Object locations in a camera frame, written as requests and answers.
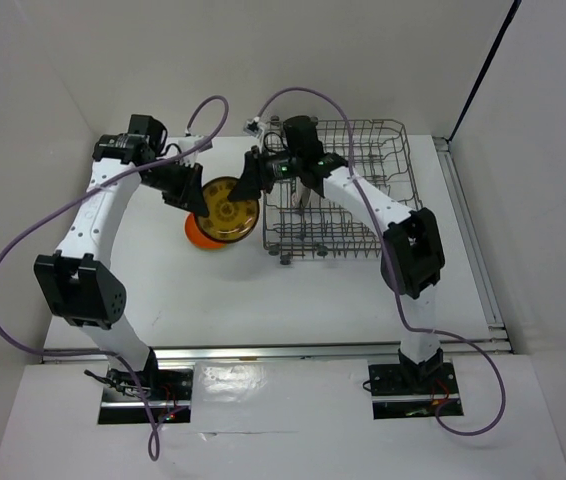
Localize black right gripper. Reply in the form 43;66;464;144
228;145;302;201

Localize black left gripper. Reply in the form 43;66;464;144
140;158;208;217

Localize orange plate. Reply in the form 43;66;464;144
184;213;228;250

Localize brown patterned plate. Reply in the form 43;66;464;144
194;176;260;244

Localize white plate teal rim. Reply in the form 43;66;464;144
290;182;307;211
298;186;320;209

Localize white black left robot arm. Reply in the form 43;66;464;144
34;115;209;399

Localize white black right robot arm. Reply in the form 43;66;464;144
228;115;445;392

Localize white plate teal rim front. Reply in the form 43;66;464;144
290;182;307;211

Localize black corner strip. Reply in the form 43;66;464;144
445;0;522;143

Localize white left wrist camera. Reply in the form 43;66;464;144
177;134;213;155

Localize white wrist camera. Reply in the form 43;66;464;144
243;116;266;138
177;134;213;155

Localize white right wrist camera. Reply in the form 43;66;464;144
243;116;266;138

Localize grey wire dish rack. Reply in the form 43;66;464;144
262;119;422;265

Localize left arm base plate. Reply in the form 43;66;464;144
92;367;194;425

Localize aluminium front rail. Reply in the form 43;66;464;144
41;341;464;363

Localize aluminium rail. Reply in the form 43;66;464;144
41;341;464;363
433;137;514;353

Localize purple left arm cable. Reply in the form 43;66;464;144
0;95;229;462

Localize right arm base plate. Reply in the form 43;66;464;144
362;362;464;420

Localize aluminium right side rail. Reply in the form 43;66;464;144
433;137;514;353

